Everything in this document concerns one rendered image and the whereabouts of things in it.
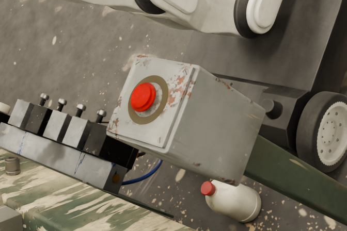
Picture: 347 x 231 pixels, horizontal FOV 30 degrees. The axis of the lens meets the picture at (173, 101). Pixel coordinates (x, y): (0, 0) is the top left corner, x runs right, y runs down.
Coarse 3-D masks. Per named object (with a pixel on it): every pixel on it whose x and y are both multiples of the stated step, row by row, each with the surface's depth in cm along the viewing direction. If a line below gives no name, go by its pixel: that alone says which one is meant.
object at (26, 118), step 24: (48, 96) 133; (0, 120) 139; (24, 120) 128; (48, 120) 125; (72, 120) 118; (96, 120) 120; (0, 144) 134; (24, 144) 129; (48, 144) 124; (72, 144) 116; (96, 144) 112; (120, 144) 114; (48, 168) 112; (72, 168) 117; (96, 168) 113; (120, 168) 113; (168, 216) 119
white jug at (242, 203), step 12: (216, 180) 169; (204, 192) 165; (216, 192) 166; (228, 192) 167; (240, 192) 169; (252, 192) 175; (216, 204) 167; (228, 204) 167; (240, 204) 169; (252, 204) 173; (228, 216) 172; (240, 216) 172; (252, 216) 174
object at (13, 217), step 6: (0, 210) 97; (6, 210) 97; (12, 210) 97; (0, 216) 95; (6, 216) 95; (12, 216) 95; (18, 216) 95; (0, 222) 93; (6, 222) 94; (12, 222) 95; (18, 222) 96; (0, 228) 94; (6, 228) 94; (12, 228) 95; (18, 228) 96
